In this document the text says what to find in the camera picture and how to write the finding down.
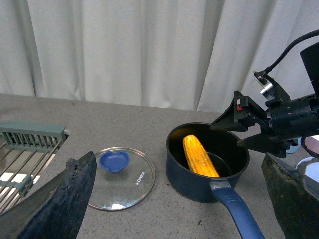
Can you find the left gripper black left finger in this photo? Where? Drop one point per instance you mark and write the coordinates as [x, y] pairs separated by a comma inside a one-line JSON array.
[[56, 210]]

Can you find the glass lid blue knob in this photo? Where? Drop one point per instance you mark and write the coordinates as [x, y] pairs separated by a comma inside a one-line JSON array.
[[124, 176]]

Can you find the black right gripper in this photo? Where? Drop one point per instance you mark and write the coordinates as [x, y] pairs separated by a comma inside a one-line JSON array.
[[284, 121]]

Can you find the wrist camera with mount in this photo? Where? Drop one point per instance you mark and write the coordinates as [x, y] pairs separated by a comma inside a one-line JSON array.
[[271, 90]]

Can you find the pink bowl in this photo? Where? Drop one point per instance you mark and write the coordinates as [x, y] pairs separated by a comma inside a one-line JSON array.
[[311, 145]]

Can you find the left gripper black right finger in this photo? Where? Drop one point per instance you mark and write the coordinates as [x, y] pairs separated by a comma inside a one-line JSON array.
[[294, 197]]

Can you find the green metal dish rack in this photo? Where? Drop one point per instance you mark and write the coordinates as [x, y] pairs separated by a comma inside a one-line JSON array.
[[26, 149]]

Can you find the light blue cup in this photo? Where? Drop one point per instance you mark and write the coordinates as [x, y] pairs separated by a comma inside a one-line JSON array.
[[293, 149]]

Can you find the light blue plate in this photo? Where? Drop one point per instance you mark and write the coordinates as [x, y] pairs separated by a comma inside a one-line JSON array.
[[310, 167]]

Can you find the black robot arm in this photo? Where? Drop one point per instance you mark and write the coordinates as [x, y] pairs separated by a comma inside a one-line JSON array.
[[311, 62]]

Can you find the white curtain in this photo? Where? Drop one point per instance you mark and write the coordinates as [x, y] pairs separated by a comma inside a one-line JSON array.
[[182, 54]]

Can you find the yellow corn cob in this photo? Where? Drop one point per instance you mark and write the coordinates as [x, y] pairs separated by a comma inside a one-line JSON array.
[[197, 158]]

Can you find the dark blue pot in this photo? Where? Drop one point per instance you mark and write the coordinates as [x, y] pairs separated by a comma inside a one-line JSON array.
[[230, 162]]

